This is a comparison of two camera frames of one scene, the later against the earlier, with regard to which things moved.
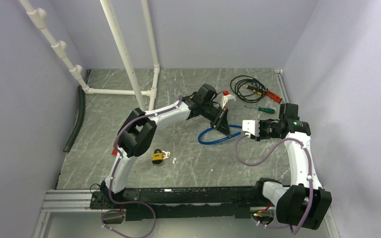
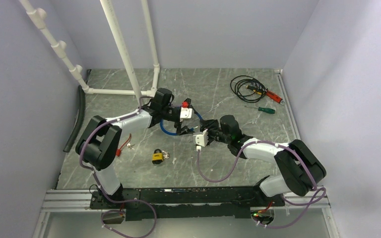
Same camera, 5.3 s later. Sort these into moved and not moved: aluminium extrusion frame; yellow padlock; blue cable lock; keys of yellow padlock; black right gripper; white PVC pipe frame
Moved: black right gripper; blue cable lock
Not moved: white PVC pipe frame; yellow padlock; keys of yellow padlock; aluminium extrusion frame
